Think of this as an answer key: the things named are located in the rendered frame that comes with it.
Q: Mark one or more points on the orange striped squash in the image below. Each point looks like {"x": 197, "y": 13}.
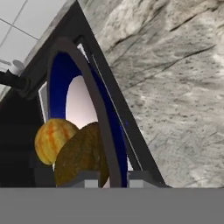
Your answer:
{"x": 52, "y": 140}

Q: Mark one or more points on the black sink basin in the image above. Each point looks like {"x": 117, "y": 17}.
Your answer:
{"x": 17, "y": 140}

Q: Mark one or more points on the blue bowl with grey rim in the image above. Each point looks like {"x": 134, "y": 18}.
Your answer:
{"x": 59, "y": 84}

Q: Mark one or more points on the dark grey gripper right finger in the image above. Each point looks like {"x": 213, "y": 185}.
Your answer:
{"x": 147, "y": 178}

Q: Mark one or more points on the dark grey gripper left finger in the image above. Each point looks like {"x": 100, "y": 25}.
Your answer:
{"x": 76, "y": 178}

